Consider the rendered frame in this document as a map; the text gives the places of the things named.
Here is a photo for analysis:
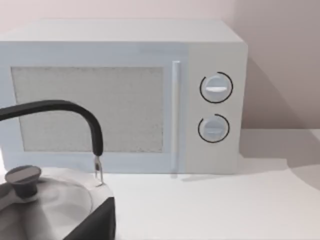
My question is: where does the smaller pale microwave knob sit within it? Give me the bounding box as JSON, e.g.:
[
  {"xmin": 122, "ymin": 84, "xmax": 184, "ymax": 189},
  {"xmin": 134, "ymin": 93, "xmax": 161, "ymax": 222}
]
[{"xmin": 197, "ymin": 113, "xmax": 231, "ymax": 144}]

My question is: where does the silver kettle with black handle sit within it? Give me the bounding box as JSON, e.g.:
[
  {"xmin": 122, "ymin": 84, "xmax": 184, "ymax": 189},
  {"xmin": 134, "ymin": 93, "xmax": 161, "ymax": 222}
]
[{"xmin": 0, "ymin": 99, "xmax": 115, "ymax": 240}]

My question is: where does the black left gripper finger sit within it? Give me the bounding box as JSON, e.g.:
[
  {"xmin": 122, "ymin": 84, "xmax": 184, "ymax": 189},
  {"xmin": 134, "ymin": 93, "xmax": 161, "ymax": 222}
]
[{"xmin": 57, "ymin": 196, "xmax": 117, "ymax": 240}]

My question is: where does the microwave door with speckled window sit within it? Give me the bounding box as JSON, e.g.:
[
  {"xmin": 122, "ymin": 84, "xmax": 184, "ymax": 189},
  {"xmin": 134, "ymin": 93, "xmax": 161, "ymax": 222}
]
[{"xmin": 0, "ymin": 46, "xmax": 189, "ymax": 174}]

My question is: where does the pale microwave door handle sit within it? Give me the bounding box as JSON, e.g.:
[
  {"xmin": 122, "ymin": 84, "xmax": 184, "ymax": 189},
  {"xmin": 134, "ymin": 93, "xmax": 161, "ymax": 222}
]
[{"xmin": 171, "ymin": 59, "xmax": 182, "ymax": 179}]

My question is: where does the pale microwave oven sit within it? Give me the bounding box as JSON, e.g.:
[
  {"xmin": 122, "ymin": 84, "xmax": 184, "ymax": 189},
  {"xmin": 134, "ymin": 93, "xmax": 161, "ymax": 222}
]
[{"xmin": 0, "ymin": 19, "xmax": 249, "ymax": 176}]

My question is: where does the larger pale microwave knob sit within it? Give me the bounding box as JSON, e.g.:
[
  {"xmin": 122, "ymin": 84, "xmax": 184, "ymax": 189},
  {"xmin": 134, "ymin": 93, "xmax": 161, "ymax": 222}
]
[{"xmin": 199, "ymin": 71, "xmax": 234, "ymax": 104}]

